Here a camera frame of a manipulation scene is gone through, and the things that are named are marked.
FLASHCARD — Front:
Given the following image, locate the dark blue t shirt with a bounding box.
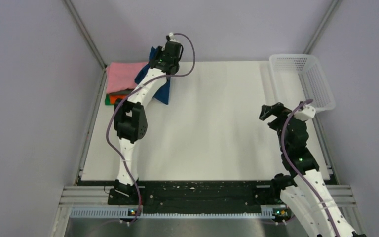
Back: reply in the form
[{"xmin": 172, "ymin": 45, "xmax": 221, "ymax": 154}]
[{"xmin": 134, "ymin": 46, "xmax": 170, "ymax": 105}]

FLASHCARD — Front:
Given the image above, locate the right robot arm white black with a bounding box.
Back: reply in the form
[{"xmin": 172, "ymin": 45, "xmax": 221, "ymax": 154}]
[{"xmin": 259, "ymin": 99, "xmax": 361, "ymax": 237}]

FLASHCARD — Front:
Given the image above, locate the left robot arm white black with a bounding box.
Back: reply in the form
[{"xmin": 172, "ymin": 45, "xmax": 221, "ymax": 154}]
[{"xmin": 108, "ymin": 39, "xmax": 184, "ymax": 204}]

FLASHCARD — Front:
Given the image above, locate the white plastic basket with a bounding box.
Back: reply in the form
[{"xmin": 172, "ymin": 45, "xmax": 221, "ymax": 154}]
[{"xmin": 269, "ymin": 54, "xmax": 336, "ymax": 112}]

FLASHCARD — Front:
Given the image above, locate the pink folded t shirt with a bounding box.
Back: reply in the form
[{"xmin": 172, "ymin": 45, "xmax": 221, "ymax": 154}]
[{"xmin": 106, "ymin": 62, "xmax": 147, "ymax": 94}]

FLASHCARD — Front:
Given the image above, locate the grey folded t shirt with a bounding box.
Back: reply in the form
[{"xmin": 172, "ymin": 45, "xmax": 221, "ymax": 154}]
[{"xmin": 117, "ymin": 89, "xmax": 134, "ymax": 96}]

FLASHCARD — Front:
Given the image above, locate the orange folded t shirt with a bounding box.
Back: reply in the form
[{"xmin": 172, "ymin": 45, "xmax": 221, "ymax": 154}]
[{"xmin": 108, "ymin": 95, "xmax": 127, "ymax": 105}]

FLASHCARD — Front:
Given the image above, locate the green folded t shirt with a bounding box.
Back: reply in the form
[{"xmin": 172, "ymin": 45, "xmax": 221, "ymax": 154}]
[{"xmin": 104, "ymin": 94, "xmax": 116, "ymax": 106}]

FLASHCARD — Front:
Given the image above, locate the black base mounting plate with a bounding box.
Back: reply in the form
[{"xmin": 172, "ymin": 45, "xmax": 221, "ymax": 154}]
[{"xmin": 108, "ymin": 181, "xmax": 284, "ymax": 214}]

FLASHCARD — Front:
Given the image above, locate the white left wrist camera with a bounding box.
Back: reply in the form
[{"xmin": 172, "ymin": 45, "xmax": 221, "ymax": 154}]
[{"xmin": 166, "ymin": 32, "xmax": 180, "ymax": 43}]

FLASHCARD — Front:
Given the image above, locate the white slotted cable duct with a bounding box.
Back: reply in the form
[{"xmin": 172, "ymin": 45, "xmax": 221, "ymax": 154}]
[{"xmin": 70, "ymin": 207, "xmax": 275, "ymax": 219}]

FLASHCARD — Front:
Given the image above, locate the aluminium frame rail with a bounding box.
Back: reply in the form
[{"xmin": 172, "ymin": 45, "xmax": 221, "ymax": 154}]
[{"xmin": 59, "ymin": 185, "xmax": 357, "ymax": 207}]

